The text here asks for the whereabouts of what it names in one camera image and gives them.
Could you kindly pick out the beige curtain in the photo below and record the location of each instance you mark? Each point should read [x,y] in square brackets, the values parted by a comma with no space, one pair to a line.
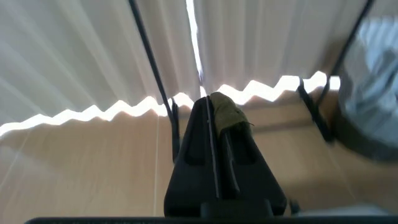
[77,62]

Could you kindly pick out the green sleeveless shirt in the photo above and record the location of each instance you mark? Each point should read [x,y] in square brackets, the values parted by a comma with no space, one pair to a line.
[227,112]

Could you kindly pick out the black clothes rack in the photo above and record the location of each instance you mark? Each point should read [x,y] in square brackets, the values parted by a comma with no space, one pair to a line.
[155,71]

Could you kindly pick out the white laundry basket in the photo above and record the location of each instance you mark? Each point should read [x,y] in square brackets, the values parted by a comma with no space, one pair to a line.
[351,140]

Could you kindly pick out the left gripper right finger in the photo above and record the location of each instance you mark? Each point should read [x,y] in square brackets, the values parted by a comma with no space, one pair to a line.
[252,180]

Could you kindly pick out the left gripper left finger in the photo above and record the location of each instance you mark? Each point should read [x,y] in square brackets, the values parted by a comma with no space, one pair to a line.
[192,180]

